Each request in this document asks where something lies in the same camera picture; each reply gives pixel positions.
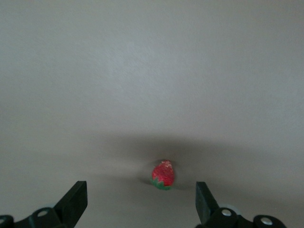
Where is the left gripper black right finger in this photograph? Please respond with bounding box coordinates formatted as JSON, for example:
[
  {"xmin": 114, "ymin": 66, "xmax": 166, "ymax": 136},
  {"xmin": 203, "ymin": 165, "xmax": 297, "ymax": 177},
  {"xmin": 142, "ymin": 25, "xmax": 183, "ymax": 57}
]
[{"xmin": 195, "ymin": 181, "xmax": 289, "ymax": 228}]

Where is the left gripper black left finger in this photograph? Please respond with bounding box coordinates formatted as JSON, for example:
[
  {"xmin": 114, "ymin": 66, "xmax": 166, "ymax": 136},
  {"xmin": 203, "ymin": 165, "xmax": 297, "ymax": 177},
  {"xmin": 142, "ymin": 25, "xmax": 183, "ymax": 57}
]
[{"xmin": 0, "ymin": 180, "xmax": 88, "ymax": 228}]

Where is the red strawberry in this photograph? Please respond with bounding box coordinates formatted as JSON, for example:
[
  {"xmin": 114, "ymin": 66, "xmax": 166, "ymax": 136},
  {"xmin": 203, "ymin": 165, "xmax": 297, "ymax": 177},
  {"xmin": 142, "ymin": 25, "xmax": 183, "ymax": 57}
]
[{"xmin": 149, "ymin": 160, "xmax": 176, "ymax": 191}]

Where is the table cover sheet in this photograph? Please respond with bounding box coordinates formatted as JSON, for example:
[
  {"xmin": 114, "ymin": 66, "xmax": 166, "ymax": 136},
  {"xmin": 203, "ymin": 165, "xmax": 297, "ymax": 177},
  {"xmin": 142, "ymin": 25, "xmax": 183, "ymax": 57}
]
[{"xmin": 0, "ymin": 0, "xmax": 304, "ymax": 228}]

